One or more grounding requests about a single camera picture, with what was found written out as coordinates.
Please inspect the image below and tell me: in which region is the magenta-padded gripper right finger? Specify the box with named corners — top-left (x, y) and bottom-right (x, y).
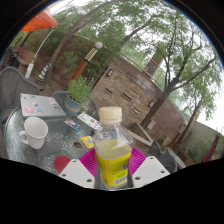
top-left (127, 147), bottom-right (171, 189)

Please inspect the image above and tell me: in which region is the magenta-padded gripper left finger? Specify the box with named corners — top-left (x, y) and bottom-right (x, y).
top-left (58, 147), bottom-right (99, 189)

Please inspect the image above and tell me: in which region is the yellow-labelled clear drink bottle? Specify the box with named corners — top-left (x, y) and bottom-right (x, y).
top-left (92, 106), bottom-right (133, 191)

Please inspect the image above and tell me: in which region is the flat round red coaster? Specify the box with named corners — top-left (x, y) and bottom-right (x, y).
top-left (53, 155), bottom-right (72, 174)

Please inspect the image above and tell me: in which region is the small yellow card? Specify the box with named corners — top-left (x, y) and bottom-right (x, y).
top-left (80, 135), bottom-right (95, 149)

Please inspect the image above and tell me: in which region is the small colourful card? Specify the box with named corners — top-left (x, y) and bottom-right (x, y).
top-left (63, 118), bottom-right (83, 132)

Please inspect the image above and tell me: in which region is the white printed booklet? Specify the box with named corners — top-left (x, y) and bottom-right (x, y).
top-left (77, 112), bottom-right (103, 131)

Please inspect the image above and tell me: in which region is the white ceramic mug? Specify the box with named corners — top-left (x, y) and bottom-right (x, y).
top-left (18, 116), bottom-right (50, 150)

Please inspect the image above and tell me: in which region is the silver laptop with stickers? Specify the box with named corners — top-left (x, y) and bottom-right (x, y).
top-left (19, 93), bottom-right (67, 119)

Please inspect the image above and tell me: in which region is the green plant in teal pot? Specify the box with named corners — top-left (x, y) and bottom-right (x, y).
top-left (63, 75), bottom-right (95, 117)

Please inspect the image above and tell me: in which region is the blue yellow striped bollard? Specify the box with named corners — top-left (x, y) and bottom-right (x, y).
top-left (37, 63), bottom-right (52, 81)

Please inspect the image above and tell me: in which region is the grey wicker armchair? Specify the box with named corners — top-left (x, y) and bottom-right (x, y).
top-left (0, 65), bottom-right (41, 134)

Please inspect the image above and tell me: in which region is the dark wicker chair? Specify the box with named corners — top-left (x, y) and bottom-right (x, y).
top-left (4, 48), bottom-right (22, 69)

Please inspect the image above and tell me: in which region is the orange patio umbrella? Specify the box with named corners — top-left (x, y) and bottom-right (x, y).
top-left (20, 8), bottom-right (60, 79)

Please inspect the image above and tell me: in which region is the grey wall box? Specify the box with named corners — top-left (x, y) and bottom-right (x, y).
top-left (146, 119), bottom-right (157, 131)

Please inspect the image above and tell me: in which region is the wooden striped lamp post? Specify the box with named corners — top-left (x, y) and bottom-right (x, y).
top-left (70, 41), bottom-right (104, 82)

